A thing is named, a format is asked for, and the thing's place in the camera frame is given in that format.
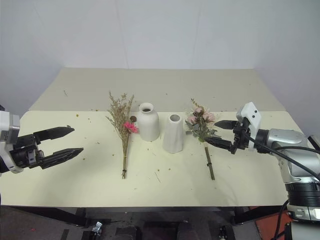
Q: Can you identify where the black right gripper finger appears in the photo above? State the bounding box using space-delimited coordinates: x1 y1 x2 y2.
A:
204 136 234 152
214 119 237 131

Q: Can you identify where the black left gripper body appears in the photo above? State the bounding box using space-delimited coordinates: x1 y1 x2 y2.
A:
9 134 46 170

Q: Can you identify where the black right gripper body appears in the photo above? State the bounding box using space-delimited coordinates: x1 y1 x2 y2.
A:
230 117 252 155

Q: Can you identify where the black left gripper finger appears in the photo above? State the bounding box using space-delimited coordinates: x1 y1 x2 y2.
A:
33 126 76 146
40 147 85 170

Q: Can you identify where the white tapered ceramic vase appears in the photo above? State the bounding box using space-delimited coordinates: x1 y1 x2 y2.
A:
162 113 185 154

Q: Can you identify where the white bottle-shaped ceramic vase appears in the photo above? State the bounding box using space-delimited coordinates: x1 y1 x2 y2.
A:
137 102 161 143

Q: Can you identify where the pink rose bouquet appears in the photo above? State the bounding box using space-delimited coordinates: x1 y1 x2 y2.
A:
184 97 222 181

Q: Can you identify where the dried grass bouquet, pink flower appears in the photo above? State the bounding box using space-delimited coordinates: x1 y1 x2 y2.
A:
105 91 140 180

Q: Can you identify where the cream table cover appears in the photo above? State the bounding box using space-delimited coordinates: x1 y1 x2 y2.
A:
0 66 320 208

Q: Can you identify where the red floor mat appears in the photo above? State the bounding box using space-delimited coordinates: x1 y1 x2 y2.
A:
253 211 294 240

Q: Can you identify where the dark rounded shape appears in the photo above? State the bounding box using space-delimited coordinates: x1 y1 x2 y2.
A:
114 224 138 240

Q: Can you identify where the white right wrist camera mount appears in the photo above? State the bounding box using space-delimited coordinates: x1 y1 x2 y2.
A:
235 101 262 149

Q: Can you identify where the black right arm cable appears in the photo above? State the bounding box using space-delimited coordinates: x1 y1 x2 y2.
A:
242 131 320 181

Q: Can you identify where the black table frame bar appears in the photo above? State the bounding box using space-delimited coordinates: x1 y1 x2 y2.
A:
229 199 289 225
0 204 87 229

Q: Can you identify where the black hanging cable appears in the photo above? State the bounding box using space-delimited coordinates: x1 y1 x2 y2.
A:
273 198 292 240

